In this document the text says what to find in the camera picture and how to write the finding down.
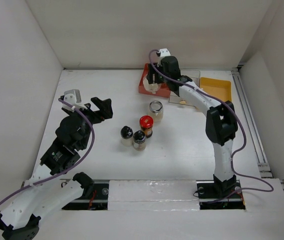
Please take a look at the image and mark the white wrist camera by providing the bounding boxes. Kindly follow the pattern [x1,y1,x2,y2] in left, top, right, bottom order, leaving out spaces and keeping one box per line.
[61,89,87,112]
[156,48,171,67]

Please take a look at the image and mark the red-lid dark sauce jar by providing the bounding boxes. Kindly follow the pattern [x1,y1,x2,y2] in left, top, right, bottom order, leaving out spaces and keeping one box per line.
[139,115,154,139]

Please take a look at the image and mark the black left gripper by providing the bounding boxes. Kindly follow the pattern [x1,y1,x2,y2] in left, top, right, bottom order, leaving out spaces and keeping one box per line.
[64,97,113,149]

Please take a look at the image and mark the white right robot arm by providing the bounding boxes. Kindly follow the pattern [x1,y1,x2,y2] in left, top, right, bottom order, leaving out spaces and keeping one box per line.
[147,55,242,203]

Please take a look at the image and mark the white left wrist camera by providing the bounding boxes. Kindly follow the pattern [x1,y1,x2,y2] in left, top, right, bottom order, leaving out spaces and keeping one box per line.
[61,89,87,112]

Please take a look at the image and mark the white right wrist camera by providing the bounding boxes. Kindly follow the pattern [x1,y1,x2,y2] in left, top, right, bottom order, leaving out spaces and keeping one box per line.
[156,48,171,67]

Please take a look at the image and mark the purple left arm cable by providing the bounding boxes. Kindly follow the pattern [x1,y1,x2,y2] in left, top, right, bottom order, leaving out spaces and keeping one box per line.
[0,97,96,223]

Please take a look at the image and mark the clear plastic bin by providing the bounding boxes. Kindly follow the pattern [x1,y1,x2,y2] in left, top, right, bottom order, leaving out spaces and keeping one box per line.
[168,70,201,107]

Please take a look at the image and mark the red plastic bin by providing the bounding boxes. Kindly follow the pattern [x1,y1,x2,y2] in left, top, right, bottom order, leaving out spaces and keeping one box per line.
[138,63,171,98]

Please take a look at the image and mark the yellow plastic bin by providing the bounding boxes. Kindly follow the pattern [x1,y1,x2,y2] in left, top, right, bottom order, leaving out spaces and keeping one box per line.
[200,77,232,102]

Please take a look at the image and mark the black-cap white spice bottle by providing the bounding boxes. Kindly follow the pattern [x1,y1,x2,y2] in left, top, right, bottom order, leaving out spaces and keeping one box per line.
[120,126,134,147]

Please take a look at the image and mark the silver-lid clear glass jar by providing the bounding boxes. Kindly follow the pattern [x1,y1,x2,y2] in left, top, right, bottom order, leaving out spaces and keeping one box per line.
[143,77,162,94]

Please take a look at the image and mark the black-cap brown spice bottle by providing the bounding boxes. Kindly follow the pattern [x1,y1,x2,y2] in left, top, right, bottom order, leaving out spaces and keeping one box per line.
[133,130,146,151]

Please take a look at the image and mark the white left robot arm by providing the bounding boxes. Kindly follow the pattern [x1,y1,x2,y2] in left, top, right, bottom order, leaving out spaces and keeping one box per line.
[0,93,113,240]

